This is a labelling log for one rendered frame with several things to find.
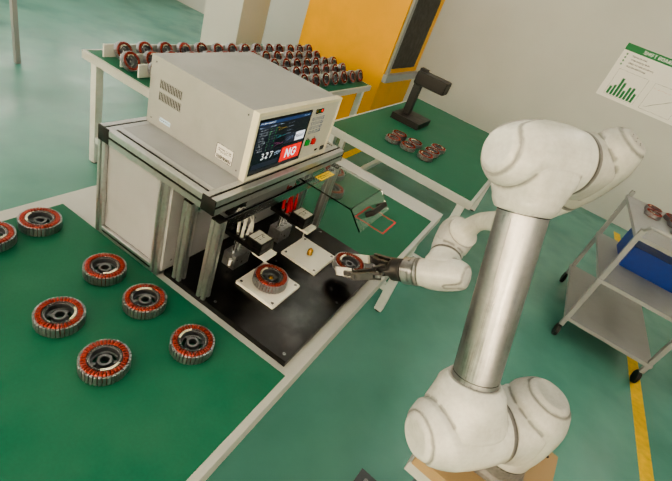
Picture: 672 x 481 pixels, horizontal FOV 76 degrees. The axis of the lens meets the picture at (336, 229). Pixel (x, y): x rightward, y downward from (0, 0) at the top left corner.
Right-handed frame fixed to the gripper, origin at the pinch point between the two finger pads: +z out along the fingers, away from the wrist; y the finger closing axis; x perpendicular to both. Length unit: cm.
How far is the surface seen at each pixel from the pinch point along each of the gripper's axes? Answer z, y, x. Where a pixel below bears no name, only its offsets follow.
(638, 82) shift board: -104, -510, -27
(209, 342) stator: 11, 55, 0
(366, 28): 141, -317, -119
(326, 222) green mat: 26.7, -28.6, -5.2
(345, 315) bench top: -3.5, 12.0, 13.0
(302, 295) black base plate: 7.7, 18.8, 4.0
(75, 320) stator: 34, 74, -13
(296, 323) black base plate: 2.5, 30.1, 7.1
